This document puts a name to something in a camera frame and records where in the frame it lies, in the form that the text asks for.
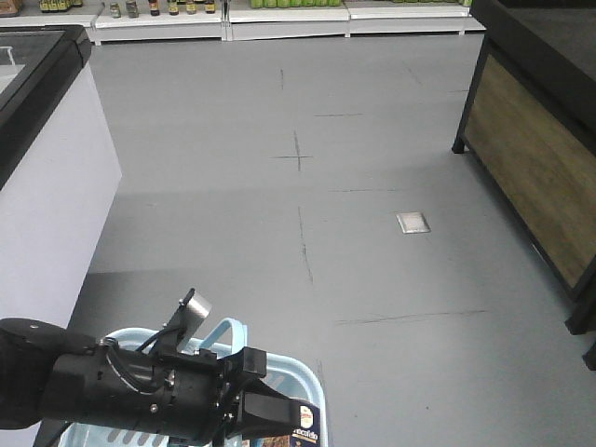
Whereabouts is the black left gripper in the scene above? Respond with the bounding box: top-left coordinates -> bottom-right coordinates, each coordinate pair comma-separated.
157,346 -> 308,446

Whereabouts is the dark blue cookie box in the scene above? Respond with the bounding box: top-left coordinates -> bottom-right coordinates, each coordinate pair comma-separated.
241,401 -> 323,447

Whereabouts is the light blue shopping basket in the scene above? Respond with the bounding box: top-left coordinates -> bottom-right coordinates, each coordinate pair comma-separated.
57,318 -> 328,446

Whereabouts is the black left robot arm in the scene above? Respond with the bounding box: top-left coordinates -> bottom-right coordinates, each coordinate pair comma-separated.
1,318 -> 302,446

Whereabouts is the closed steel floor box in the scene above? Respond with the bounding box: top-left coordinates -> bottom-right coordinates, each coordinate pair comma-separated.
396,211 -> 430,234

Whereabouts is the near white chest freezer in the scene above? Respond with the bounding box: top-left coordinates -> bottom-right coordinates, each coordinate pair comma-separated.
0,25 -> 123,447

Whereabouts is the black wood-panel display stand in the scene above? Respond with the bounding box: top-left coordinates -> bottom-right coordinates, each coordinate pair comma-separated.
452,0 -> 596,335

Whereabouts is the white supermarket shelf unit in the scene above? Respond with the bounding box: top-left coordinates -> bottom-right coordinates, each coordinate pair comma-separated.
1,1 -> 484,46

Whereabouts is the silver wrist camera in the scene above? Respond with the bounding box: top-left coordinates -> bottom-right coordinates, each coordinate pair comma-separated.
161,288 -> 212,352

